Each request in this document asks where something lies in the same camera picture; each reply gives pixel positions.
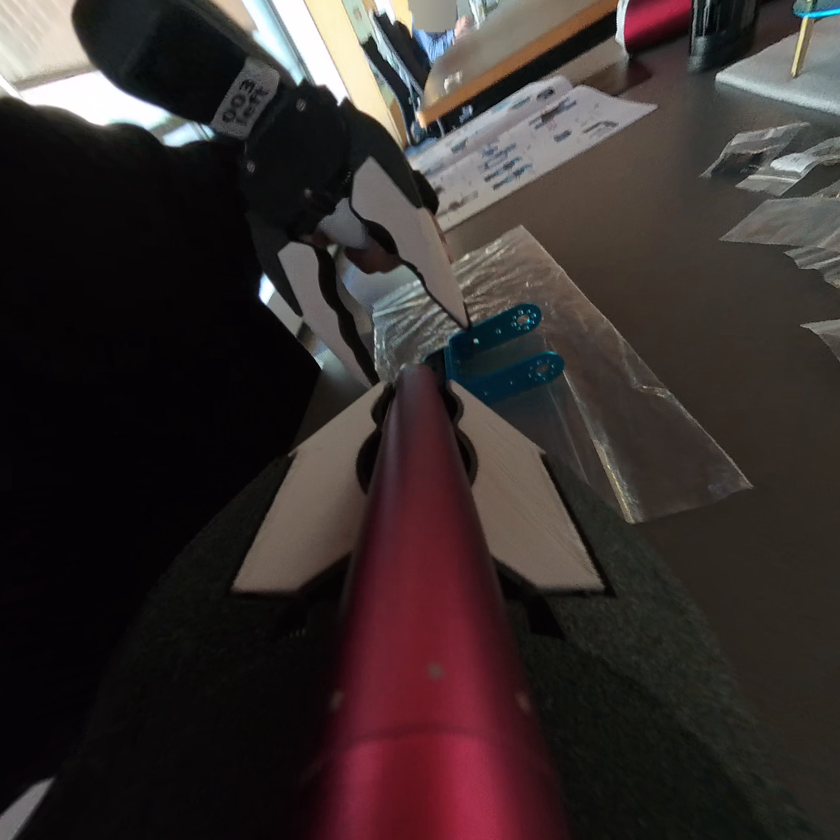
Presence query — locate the pile of small screw bags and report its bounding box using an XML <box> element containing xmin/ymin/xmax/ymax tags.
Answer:
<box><xmin>699</xmin><ymin>121</ymin><xmax>840</xmax><ymax>362</ymax></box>

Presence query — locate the red cylindrical case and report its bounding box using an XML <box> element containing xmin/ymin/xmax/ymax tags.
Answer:
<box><xmin>620</xmin><ymin>0</ymin><xmax>697</xmax><ymax>50</ymax></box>

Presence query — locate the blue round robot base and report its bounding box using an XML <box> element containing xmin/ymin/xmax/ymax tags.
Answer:
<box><xmin>789</xmin><ymin>0</ymin><xmax>840</xmax><ymax>78</ymax></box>

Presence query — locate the black office chair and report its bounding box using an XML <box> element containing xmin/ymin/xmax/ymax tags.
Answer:
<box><xmin>361</xmin><ymin>10</ymin><xmax>429</xmax><ymax>142</ymax></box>

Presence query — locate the large clear plastic bag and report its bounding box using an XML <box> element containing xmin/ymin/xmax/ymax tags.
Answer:
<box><xmin>371</xmin><ymin>226</ymin><xmax>753</xmax><ymax>526</ymax></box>

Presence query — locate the large paned window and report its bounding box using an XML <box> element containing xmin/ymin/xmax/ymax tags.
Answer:
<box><xmin>0</xmin><ymin>0</ymin><xmax>316</xmax><ymax>148</ymax></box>

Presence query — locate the open instruction manual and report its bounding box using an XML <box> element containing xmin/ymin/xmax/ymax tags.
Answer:
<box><xmin>407</xmin><ymin>75</ymin><xmax>660</xmax><ymax>231</ymax></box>

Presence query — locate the blue metal servo bracket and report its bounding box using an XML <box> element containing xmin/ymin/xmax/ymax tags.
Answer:
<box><xmin>427</xmin><ymin>303</ymin><xmax>567</xmax><ymax>404</ymax></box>

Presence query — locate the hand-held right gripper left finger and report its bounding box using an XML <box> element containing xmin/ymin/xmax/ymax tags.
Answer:
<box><xmin>231</xmin><ymin>382</ymin><xmax>390</xmax><ymax>596</ymax></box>

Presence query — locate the beige roller blind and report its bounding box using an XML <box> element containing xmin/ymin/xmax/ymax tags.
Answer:
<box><xmin>0</xmin><ymin>0</ymin><xmax>89</xmax><ymax>89</ymax></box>

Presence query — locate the red electric screwdriver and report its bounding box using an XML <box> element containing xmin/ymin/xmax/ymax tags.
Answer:
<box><xmin>302</xmin><ymin>364</ymin><xmax>572</xmax><ymax>840</ymax></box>

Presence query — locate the person's left hand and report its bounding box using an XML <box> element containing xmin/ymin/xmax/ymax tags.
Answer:
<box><xmin>338</xmin><ymin>228</ymin><xmax>403</xmax><ymax>277</ymax></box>

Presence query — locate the white foam sheet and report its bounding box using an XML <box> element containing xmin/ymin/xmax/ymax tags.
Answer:
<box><xmin>715</xmin><ymin>20</ymin><xmax>840</xmax><ymax>99</ymax></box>

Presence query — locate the black patterned cylinder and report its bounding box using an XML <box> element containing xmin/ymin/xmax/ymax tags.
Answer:
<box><xmin>688</xmin><ymin>0</ymin><xmax>762</xmax><ymax>73</ymax></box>

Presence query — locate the long wooden table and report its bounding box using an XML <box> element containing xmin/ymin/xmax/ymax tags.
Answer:
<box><xmin>416</xmin><ymin>0</ymin><xmax>621</xmax><ymax>129</ymax></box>

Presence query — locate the person's black top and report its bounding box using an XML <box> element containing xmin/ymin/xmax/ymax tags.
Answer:
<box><xmin>0</xmin><ymin>98</ymin><xmax>326</xmax><ymax>808</ymax></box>

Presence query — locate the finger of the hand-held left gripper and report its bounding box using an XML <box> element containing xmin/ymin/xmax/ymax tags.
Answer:
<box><xmin>348</xmin><ymin>155</ymin><xmax>472</xmax><ymax>331</ymax></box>
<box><xmin>277</xmin><ymin>239</ymin><xmax>383</xmax><ymax>389</ymax></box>

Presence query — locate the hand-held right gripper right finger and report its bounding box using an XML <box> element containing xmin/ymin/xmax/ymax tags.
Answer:
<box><xmin>451</xmin><ymin>382</ymin><xmax>605</xmax><ymax>592</ymax></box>

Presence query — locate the grey desk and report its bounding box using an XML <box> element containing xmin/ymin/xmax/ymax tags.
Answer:
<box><xmin>308</xmin><ymin>20</ymin><xmax>840</xmax><ymax>840</ymax></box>

